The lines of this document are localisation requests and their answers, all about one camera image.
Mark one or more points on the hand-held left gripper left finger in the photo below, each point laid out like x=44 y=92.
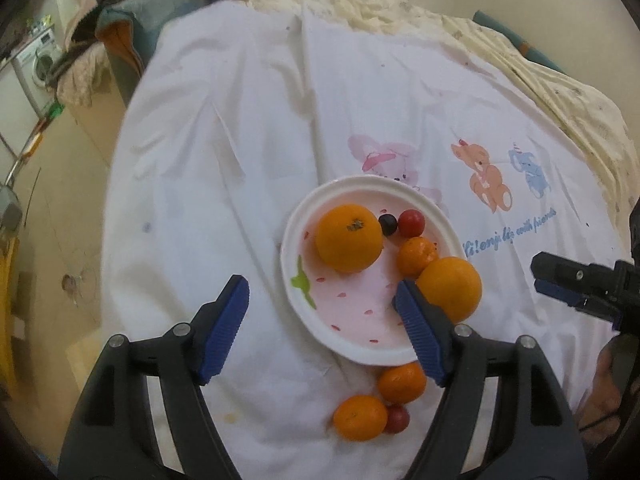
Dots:
x=225 y=330

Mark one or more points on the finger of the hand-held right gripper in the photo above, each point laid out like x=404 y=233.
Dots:
x=565 y=267
x=557 y=292

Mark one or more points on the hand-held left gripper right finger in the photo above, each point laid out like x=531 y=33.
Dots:
x=420 y=335

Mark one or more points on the large yellow orange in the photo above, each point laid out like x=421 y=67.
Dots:
x=452 y=285

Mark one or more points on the pink strawberry pattern plate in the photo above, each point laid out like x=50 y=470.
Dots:
x=350 y=310

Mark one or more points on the small tangerine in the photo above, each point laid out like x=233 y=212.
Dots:
x=400 y=384
x=360 y=417
x=415 y=257

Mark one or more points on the red cherry tomato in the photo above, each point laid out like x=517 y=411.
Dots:
x=398 y=420
x=411 y=223

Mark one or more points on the dark blueberry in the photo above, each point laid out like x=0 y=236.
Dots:
x=387 y=224

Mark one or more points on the large orange with stem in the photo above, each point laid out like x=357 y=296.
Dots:
x=345 y=245

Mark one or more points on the person's right hand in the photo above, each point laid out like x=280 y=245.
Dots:
x=600 y=390

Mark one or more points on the white cartoon printed bedsheet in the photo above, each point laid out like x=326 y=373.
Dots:
x=225 y=160

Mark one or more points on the teal pillow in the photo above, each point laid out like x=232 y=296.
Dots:
x=540 y=55
x=150 y=15

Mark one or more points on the grey metal pan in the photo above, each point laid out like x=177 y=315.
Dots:
x=10 y=210

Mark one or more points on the green dustpan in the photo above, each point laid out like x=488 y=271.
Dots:
x=56 y=109

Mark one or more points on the pile of clothes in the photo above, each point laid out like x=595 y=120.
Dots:
x=75 y=77

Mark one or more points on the white washing machine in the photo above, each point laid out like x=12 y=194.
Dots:
x=35 y=65

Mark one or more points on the yellow wooden frame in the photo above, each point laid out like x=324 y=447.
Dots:
x=7 y=310

